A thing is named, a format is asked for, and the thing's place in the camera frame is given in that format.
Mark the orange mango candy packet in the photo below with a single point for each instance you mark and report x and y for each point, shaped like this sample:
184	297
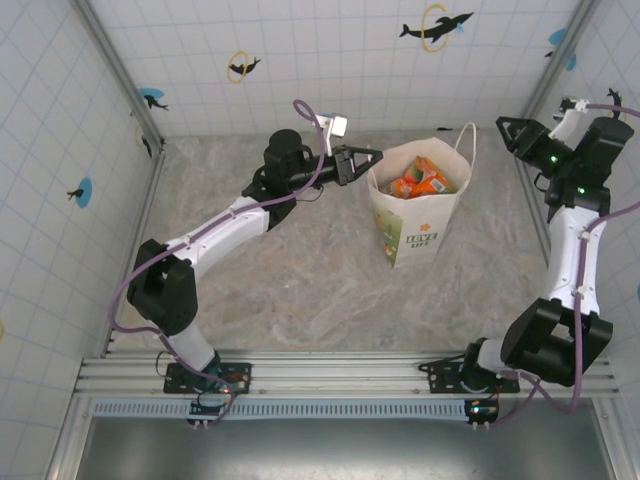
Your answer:
420	189

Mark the white paper bag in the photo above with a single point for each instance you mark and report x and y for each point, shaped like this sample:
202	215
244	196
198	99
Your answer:
415	225

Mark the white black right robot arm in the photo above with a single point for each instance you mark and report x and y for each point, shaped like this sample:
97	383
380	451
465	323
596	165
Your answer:
570	260

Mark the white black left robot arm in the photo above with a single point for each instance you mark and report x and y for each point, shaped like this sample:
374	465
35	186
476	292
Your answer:
225	246

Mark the black animal blue circle decal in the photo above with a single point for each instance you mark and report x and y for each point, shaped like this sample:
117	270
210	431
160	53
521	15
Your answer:
556	36

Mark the aluminium corner post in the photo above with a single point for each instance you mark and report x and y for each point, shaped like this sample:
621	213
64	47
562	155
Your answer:
555	65
120	70

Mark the aluminium mounting rail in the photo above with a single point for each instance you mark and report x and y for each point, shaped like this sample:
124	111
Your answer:
325	375

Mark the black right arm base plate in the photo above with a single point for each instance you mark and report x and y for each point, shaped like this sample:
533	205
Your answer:
445	375

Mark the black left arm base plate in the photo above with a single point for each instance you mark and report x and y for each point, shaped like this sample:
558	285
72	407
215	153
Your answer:
235	377

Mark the aluminium frame bar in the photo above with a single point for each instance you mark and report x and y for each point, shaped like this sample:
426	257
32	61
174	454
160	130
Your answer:
70	440
612	450

